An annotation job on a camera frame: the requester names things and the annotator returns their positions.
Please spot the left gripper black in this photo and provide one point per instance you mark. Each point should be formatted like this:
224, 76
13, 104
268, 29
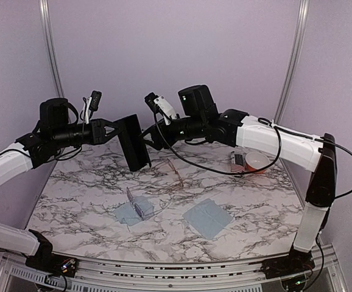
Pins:
98, 135

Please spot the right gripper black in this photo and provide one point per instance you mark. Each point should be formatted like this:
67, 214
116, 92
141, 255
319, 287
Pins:
158, 143

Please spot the black glasses case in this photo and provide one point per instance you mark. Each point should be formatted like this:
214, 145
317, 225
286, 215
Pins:
133, 147

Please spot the pink frame sunglasses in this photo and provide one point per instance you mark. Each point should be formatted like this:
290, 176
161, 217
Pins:
166, 179

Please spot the clear purple lens sunglasses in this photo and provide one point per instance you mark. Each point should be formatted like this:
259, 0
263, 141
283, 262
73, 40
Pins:
142, 206

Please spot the blue cleaning cloth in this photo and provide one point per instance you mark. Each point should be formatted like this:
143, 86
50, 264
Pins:
207, 218
125, 214

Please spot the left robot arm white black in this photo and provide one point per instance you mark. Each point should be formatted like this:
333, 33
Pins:
52, 134

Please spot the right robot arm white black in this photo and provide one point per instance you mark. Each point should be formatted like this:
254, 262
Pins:
239, 129

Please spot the striped flag glasses pouch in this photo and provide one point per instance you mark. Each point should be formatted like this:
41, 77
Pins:
237, 163

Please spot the orange white bowl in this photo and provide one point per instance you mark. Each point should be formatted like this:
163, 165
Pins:
256, 162

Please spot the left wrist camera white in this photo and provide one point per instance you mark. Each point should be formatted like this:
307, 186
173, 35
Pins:
91, 105

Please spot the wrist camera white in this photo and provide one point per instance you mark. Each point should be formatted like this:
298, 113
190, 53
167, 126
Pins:
91, 105
158, 104

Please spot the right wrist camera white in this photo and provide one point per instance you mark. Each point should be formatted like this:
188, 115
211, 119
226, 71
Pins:
158, 104

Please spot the left aluminium frame post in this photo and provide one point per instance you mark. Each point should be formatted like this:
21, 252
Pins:
50, 48

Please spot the aluminium frame post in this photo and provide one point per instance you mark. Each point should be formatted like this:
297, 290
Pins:
295, 53
50, 48

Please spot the front aluminium rail base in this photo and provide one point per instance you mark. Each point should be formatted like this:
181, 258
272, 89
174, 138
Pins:
253, 274

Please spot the right aluminium frame post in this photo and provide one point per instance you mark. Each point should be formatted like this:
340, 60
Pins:
295, 53

